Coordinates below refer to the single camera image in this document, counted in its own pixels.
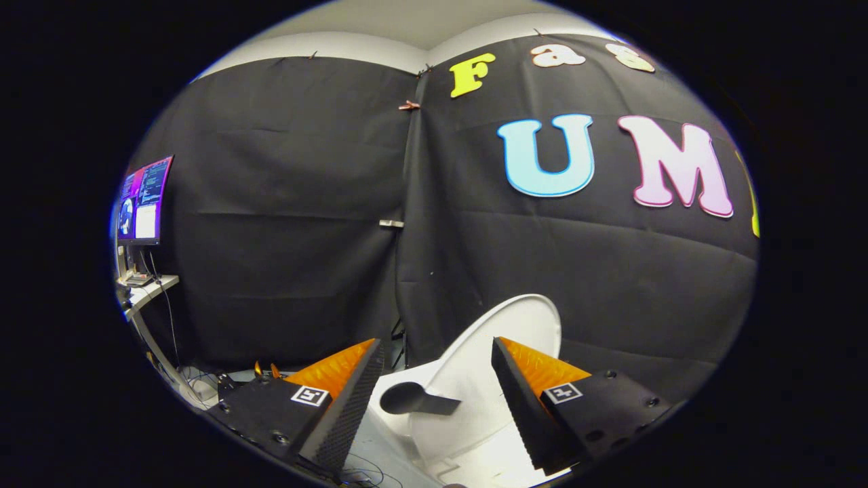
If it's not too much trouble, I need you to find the black backdrop cloth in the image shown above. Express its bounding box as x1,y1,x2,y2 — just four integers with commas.
125,30,759,407

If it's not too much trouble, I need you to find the white toilet lid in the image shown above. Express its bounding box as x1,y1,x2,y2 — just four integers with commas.
407,293,563,470

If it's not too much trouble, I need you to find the long black cable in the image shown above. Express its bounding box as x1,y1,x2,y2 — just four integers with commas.
341,451,405,488

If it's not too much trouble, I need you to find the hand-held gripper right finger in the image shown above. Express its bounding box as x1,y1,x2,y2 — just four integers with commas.
492,336,673,474

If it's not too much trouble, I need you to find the thin black floor cable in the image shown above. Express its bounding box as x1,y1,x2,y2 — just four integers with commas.
178,365,219,402

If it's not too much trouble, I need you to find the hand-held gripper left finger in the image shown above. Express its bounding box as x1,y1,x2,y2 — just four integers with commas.
207,338,385,473

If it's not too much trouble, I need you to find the computer monitor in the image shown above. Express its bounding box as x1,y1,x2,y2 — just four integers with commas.
116,155,175,247

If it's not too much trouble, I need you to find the white desk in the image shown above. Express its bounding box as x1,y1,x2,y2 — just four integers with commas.
117,273,205,409

